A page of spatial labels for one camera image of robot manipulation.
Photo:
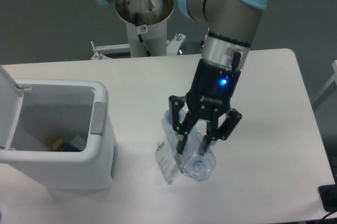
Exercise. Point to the clear plastic wrapper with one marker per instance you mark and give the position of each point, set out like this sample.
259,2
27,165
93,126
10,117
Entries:
166,161

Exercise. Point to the white trash can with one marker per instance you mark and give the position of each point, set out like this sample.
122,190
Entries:
55,109

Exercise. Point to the yellow orange trash packet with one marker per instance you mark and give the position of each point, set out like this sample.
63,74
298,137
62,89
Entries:
56,145

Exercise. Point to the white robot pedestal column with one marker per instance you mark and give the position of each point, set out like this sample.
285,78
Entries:
146,25

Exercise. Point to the white frame at right edge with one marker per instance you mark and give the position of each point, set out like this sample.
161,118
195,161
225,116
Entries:
325,90

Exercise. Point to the clear plastic water bottle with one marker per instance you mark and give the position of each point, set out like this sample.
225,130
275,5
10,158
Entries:
197,160

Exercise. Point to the blue trash package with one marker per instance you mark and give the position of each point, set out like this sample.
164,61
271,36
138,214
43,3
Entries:
70,148

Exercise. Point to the black device at corner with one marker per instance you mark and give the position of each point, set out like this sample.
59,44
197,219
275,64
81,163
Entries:
328,197

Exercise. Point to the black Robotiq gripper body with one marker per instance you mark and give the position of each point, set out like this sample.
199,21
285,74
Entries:
211,89

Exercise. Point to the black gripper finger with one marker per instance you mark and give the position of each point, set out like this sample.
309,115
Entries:
222,132
185,127

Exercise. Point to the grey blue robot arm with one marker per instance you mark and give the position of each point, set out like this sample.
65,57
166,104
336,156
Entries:
232,27

